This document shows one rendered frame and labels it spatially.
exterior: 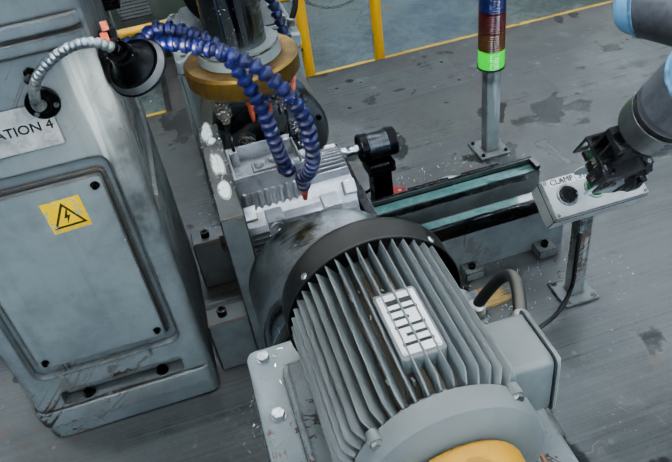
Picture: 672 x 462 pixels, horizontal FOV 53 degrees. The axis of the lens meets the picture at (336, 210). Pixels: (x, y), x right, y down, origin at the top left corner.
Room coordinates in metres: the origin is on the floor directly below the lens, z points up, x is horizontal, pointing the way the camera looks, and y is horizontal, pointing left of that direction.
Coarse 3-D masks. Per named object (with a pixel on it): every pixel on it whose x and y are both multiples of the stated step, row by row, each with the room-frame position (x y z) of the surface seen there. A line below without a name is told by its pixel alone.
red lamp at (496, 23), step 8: (480, 16) 1.38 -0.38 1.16; (488, 16) 1.36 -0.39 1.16; (496, 16) 1.36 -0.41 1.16; (504, 16) 1.37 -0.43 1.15; (480, 24) 1.38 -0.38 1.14; (488, 24) 1.36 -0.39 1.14; (496, 24) 1.36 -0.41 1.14; (504, 24) 1.37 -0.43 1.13; (488, 32) 1.36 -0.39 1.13; (496, 32) 1.36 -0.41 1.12
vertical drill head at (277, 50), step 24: (216, 0) 0.94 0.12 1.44; (240, 0) 0.94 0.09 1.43; (216, 24) 0.94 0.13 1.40; (240, 24) 0.94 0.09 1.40; (240, 48) 0.94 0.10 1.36; (264, 48) 0.94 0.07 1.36; (288, 48) 0.98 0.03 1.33; (192, 72) 0.95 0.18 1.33; (216, 72) 0.93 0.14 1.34; (288, 72) 0.93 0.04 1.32; (216, 96) 0.90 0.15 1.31; (240, 96) 0.89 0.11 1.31; (288, 120) 0.95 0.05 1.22
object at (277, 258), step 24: (312, 216) 0.77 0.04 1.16; (336, 216) 0.76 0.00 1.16; (360, 216) 0.77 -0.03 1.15; (288, 240) 0.74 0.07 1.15; (312, 240) 0.72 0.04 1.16; (264, 264) 0.73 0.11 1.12; (288, 264) 0.69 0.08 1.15; (264, 288) 0.69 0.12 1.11; (264, 312) 0.66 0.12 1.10; (264, 336) 0.64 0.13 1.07; (288, 336) 0.60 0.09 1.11
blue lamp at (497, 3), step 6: (480, 0) 1.38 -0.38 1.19; (486, 0) 1.36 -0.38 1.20; (492, 0) 1.36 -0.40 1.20; (498, 0) 1.36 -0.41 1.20; (504, 0) 1.36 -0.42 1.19; (480, 6) 1.38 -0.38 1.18; (486, 6) 1.36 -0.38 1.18; (492, 6) 1.36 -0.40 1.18; (498, 6) 1.36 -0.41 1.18; (504, 6) 1.36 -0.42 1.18; (480, 12) 1.38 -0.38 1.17; (486, 12) 1.36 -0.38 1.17; (492, 12) 1.36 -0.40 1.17; (498, 12) 1.36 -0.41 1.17
